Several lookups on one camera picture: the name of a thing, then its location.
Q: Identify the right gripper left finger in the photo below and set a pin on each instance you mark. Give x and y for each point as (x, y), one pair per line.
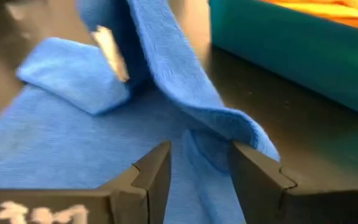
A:
(141, 193)

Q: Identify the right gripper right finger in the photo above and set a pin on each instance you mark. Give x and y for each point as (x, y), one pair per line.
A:
(259, 186)

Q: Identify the orange microfiber towel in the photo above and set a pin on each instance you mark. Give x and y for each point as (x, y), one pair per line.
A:
(337, 14)

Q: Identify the teal plastic bin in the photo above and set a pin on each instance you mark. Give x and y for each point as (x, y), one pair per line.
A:
(291, 56)

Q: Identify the blue microfiber towel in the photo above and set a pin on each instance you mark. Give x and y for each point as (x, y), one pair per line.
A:
(57, 140)

